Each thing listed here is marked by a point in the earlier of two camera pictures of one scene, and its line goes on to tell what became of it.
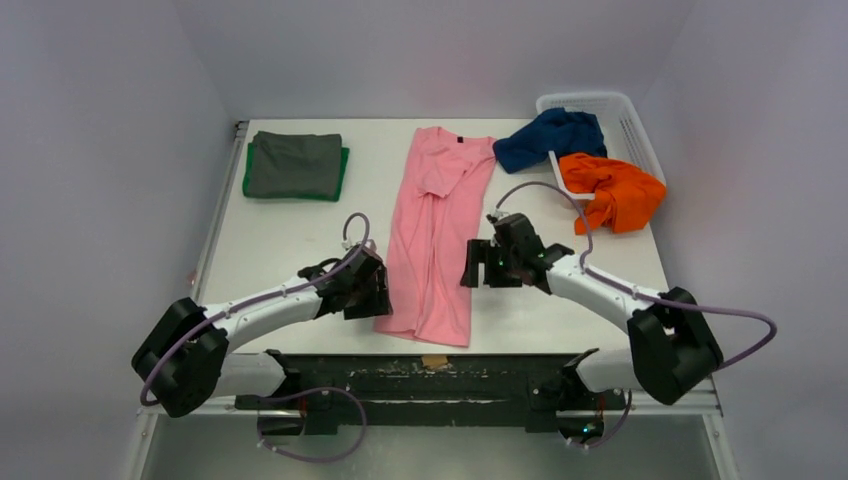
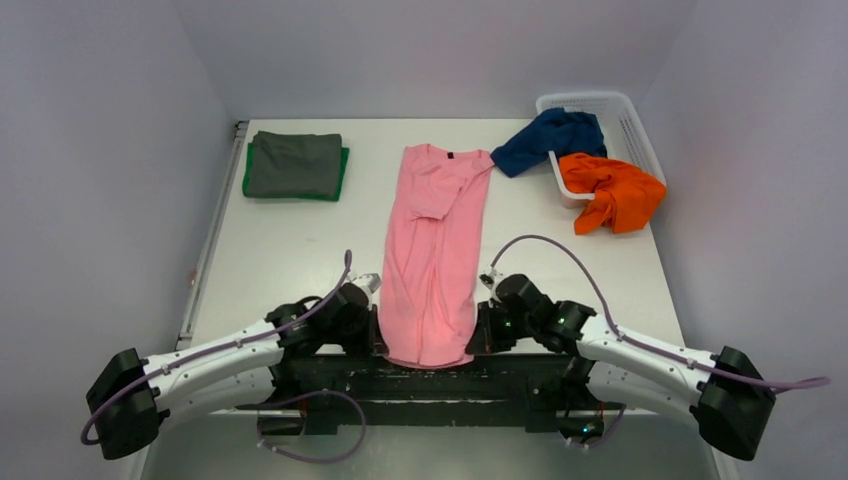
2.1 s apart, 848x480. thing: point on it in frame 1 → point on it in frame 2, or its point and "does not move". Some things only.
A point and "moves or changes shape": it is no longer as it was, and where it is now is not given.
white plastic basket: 623,136 does not move
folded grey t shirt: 289,163 does not move
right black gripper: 490,263 → 482,329
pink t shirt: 439,213 moves or changes shape
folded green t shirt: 343,168 does not move
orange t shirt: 626,196 does not move
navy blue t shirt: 559,131 does not move
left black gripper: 377,304 → 363,346
